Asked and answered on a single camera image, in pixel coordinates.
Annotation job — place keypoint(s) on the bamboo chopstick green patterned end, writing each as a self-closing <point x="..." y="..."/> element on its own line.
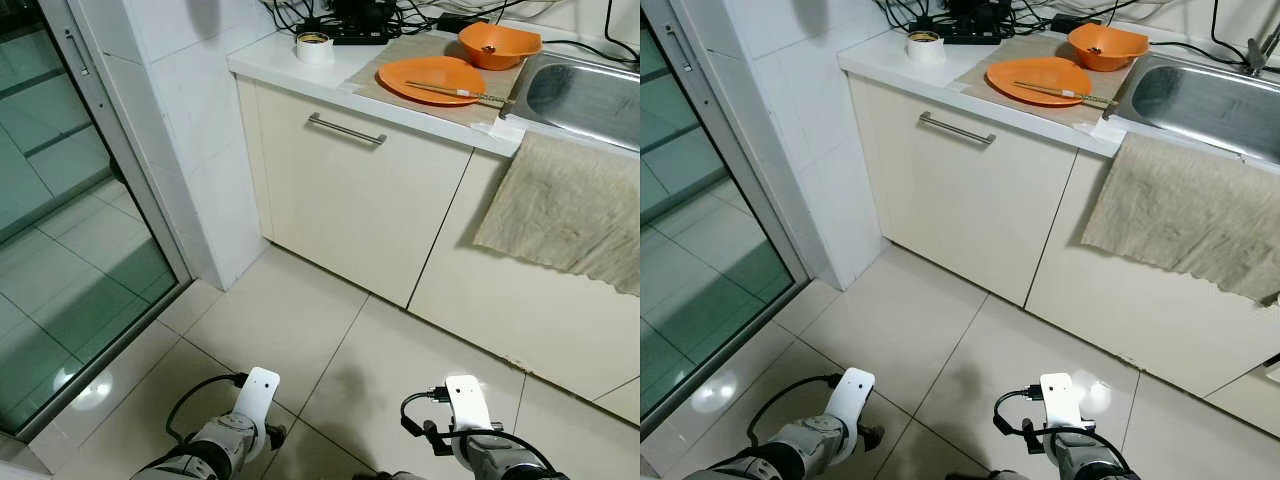
<point x="1056" y="95"/>
<point x="1050" y="90"/>
<point x="440" y="89"/>
<point x="447" y="94"/>

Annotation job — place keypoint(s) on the orange plastic plate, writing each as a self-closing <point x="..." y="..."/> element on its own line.
<point x="1035" y="78"/>
<point x="425" y="78"/>

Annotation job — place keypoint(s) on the orange plastic bowl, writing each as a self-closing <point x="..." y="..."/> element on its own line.
<point x="495" y="50"/>
<point x="1105" y="50"/>

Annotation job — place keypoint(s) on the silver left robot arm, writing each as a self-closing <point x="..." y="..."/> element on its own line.
<point x="215" y="447"/>
<point x="800" y="447"/>

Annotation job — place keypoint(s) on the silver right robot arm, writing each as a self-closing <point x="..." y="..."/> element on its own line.
<point x="1090" y="460"/>
<point x="500" y="460"/>

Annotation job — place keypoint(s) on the cream cabinet door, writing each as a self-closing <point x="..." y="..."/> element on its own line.
<point x="960" y="210"/>
<point x="520" y="320"/>
<point x="1130" y="320"/>
<point x="350" y="210"/>

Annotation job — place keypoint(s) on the glass sliding door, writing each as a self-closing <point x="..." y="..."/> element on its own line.
<point x="60" y="250"/>
<point x="700" y="250"/>

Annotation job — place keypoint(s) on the beige hanging towel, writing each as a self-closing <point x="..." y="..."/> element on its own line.
<point x="1170" y="215"/>
<point x="560" y="210"/>

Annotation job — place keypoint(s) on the beige woven placemat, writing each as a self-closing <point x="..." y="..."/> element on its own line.
<point x="385" y="68"/>
<point x="985" y="65"/>

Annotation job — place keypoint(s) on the white tape roll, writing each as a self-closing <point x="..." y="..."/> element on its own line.
<point x="925" y="52"/>
<point x="315" y="52"/>

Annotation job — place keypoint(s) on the black battery charger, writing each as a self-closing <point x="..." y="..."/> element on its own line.
<point x="355" y="12"/>
<point x="970" y="12"/>

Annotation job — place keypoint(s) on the stainless steel sink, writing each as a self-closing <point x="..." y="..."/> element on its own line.
<point x="1200" y="100"/>
<point x="580" y="100"/>

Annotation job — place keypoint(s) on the black power adapter brick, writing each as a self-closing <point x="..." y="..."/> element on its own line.
<point x="460" y="22"/>
<point x="1072" y="21"/>

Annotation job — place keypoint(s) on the steel sink faucet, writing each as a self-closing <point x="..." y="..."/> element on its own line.
<point x="1262" y="52"/>

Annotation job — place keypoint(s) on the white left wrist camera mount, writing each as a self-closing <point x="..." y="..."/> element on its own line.
<point x="850" y="395"/>
<point x="257" y="395"/>

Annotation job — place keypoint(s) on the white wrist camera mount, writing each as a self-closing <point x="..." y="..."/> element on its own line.
<point x="257" y="395"/>
<point x="467" y="400"/>
<point x="850" y="395"/>
<point x="1060" y="400"/>

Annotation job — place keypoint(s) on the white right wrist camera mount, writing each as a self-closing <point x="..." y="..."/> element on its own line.
<point x="467" y="400"/>
<point x="1060" y="400"/>

